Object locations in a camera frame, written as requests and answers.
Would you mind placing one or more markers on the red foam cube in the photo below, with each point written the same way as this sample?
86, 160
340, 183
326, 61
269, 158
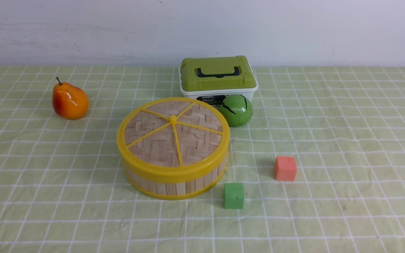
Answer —
285, 168

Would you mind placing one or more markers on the orange toy pear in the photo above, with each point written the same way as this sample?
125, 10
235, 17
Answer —
68, 101

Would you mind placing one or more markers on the green foam cube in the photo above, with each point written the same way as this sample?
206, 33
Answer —
233, 195

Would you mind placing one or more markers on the bamboo steamer basket yellow rim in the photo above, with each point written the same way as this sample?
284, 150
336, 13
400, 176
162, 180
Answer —
180, 190

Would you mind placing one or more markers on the yellow rimmed bamboo steamer lid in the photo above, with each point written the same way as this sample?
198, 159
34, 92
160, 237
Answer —
174, 140

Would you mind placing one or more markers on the green toy ball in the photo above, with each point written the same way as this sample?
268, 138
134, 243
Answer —
237, 110

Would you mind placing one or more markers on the green lidded white storage box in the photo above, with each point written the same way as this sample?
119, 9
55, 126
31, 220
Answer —
210, 80

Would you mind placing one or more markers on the green checkered tablecloth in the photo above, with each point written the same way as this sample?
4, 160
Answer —
63, 190

